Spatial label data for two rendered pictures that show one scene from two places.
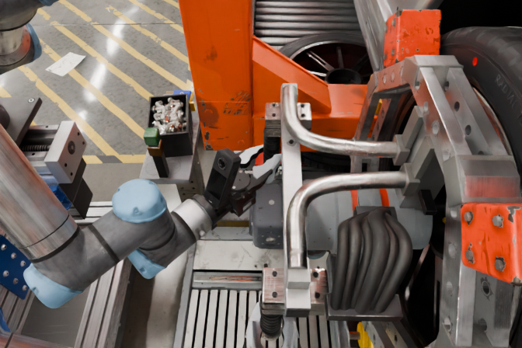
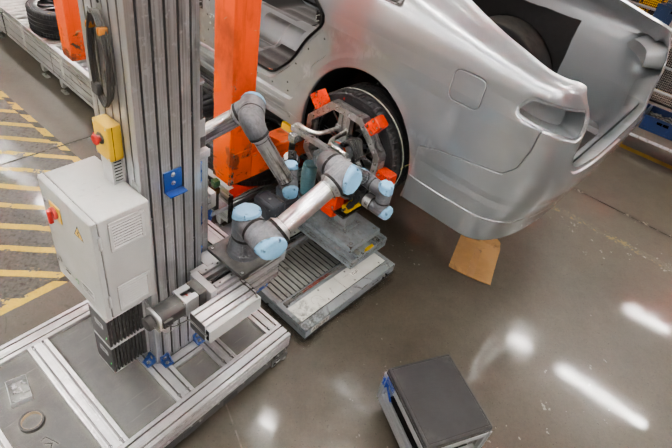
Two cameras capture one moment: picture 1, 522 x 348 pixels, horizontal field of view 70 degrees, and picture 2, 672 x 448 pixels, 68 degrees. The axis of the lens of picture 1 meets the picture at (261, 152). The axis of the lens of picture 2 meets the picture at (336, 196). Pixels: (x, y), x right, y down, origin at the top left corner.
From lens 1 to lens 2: 221 cm
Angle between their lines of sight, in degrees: 41
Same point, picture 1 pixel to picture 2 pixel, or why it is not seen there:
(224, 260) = not seen: hidden behind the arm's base
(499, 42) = (348, 92)
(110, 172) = not seen: hidden behind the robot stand
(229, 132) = (242, 169)
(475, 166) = (362, 117)
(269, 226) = (277, 207)
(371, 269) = (357, 145)
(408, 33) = (321, 96)
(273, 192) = (266, 195)
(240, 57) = not seen: hidden behind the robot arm
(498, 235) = (374, 123)
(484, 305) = (376, 145)
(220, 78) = (242, 140)
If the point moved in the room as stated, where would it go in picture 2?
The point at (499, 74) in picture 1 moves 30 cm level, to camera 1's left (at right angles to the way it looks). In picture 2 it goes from (352, 99) to (314, 114)
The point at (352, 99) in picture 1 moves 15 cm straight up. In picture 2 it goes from (280, 134) to (282, 114)
